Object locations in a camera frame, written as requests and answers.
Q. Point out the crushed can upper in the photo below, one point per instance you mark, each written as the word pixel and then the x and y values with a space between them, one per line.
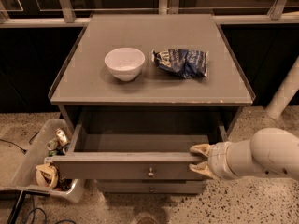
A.
pixel 62 137

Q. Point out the grey bottom drawer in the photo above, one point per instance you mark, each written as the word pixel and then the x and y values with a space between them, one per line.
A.
pixel 164 187

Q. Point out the clear plastic trash bin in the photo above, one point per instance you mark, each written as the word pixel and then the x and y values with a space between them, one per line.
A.
pixel 25 177

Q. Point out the grey drawer cabinet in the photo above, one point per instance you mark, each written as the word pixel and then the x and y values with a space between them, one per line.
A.
pixel 84 80

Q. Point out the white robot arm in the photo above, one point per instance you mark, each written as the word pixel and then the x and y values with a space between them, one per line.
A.
pixel 269 153

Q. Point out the grey drawer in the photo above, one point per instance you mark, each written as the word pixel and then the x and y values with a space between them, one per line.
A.
pixel 164 187
pixel 139 143

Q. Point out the blue crumpled chip bag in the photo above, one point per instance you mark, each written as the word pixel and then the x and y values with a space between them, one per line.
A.
pixel 185 63

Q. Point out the metal window railing frame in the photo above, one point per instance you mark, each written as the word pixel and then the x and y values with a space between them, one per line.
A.
pixel 71 13

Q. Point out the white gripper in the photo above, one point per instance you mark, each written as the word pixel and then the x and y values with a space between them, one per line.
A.
pixel 219 160

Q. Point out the white ceramic bowl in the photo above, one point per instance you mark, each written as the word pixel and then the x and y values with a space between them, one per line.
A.
pixel 125 64

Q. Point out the grey top drawer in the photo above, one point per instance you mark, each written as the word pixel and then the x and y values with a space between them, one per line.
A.
pixel 139 143

